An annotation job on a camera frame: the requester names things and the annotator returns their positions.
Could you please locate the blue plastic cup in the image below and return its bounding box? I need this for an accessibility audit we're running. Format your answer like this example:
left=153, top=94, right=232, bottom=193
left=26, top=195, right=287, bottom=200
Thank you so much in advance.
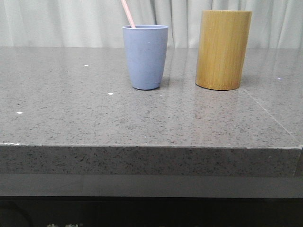
left=123, top=25, right=169, bottom=90

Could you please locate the bamboo cylinder holder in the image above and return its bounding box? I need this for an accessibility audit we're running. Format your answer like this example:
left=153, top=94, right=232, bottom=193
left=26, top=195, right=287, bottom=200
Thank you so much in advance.
left=196, top=10, right=252, bottom=90

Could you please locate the white curtain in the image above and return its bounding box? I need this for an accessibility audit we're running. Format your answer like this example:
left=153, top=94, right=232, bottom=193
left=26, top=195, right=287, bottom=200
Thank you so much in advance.
left=0, top=0, right=303, bottom=49

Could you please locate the dark cabinet below counter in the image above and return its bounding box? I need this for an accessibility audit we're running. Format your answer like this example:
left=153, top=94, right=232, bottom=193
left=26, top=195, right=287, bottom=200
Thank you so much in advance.
left=0, top=196, right=303, bottom=227

